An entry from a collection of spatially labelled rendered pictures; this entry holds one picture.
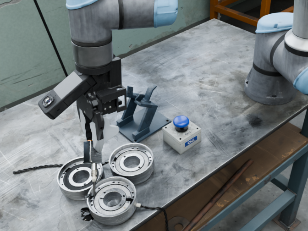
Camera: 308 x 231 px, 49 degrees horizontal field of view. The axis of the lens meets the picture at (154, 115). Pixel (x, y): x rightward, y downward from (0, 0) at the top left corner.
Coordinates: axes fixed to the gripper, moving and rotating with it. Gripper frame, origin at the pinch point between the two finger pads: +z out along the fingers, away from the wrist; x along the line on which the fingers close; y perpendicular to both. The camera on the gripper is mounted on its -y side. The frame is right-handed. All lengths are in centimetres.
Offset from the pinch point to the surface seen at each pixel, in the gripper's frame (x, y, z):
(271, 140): -5, 66, 26
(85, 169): 0.5, -2.0, 7.2
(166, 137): -2.9, 19.2, 4.9
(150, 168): -9.4, 9.4, 5.3
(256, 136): -16.1, 38.2, 4.6
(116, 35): 157, 99, 51
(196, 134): -8.1, 24.4, 3.1
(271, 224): -9, 80, 80
